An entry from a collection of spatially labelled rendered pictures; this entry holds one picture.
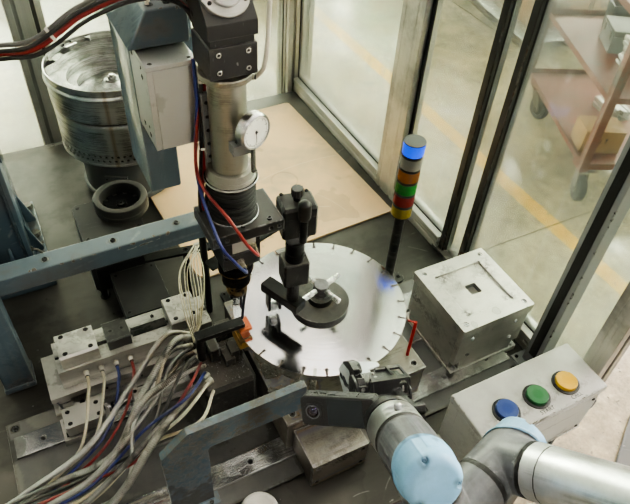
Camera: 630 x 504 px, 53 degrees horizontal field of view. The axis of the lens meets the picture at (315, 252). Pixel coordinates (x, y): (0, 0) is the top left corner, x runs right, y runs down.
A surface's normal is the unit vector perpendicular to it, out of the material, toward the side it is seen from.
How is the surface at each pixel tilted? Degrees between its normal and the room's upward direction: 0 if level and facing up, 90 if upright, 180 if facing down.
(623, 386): 0
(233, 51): 90
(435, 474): 56
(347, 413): 61
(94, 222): 0
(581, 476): 44
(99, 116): 90
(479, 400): 0
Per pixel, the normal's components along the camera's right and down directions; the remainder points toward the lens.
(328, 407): -0.35, 0.20
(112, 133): 0.15, 0.70
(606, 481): -0.65, -0.62
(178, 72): 0.45, 0.65
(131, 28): -0.73, -0.12
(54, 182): 0.05, -0.71
